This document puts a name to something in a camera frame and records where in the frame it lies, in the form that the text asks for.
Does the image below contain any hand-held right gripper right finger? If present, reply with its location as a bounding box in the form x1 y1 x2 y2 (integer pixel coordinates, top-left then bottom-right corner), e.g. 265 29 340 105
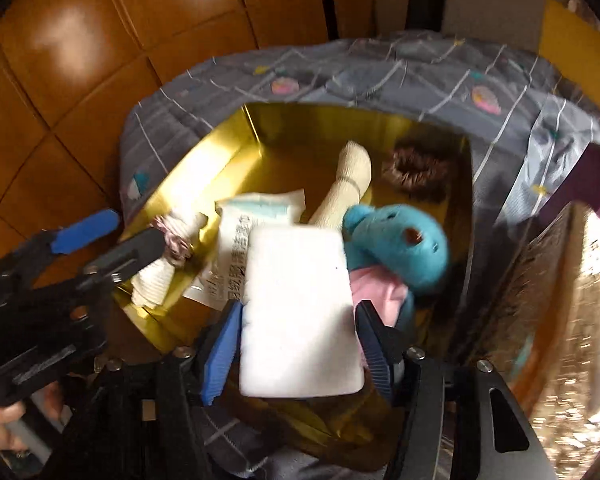
355 300 556 480

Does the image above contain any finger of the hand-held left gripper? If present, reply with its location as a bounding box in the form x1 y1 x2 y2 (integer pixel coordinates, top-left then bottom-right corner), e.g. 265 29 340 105
0 210 122 291
65 230 168 313

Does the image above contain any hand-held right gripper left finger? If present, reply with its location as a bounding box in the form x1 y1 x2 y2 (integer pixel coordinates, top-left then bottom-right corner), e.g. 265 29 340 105
95 301 246 480

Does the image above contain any white towel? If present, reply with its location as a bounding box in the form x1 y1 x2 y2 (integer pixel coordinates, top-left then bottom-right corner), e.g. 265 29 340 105
130 212 208 306

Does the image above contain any pink patterned scrunchie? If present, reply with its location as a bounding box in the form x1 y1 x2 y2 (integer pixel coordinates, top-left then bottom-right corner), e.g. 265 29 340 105
152 215 193 263

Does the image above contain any white sponge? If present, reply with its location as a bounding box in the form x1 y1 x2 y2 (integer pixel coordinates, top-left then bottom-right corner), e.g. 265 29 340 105
239 224 366 398

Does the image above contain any white wet wipe packet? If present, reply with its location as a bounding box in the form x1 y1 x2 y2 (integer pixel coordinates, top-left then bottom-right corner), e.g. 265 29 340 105
182 189 306 313

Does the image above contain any blue teddy bear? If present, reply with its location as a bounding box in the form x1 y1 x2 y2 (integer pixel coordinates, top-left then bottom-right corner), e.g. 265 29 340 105
341 203 451 341

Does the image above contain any beige sock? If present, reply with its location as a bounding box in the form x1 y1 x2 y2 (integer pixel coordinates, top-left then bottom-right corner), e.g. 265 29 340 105
307 141 373 226

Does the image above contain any brown scrunchie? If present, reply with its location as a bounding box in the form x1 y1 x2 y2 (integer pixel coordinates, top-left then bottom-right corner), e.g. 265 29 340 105
382 137 461 203

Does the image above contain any gold tin box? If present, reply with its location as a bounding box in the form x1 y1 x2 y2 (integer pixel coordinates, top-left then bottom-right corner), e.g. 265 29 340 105
115 102 476 443

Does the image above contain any person's left hand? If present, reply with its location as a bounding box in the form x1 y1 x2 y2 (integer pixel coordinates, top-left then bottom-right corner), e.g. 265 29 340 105
0 382 63 458

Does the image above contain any brown wooden wardrobe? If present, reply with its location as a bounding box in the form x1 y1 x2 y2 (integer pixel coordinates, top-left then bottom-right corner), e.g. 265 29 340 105
0 0 381 311

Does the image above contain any gold ornate tissue box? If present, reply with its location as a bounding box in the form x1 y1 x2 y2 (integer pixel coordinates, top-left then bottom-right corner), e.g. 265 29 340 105
472 200 600 480

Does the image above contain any grey checked quilt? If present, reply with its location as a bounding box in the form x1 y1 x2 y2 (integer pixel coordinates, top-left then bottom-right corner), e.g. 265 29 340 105
117 30 600 480

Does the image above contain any grey yellow blue headboard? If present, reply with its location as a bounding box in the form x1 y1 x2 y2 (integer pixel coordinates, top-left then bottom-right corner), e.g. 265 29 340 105
440 0 600 81

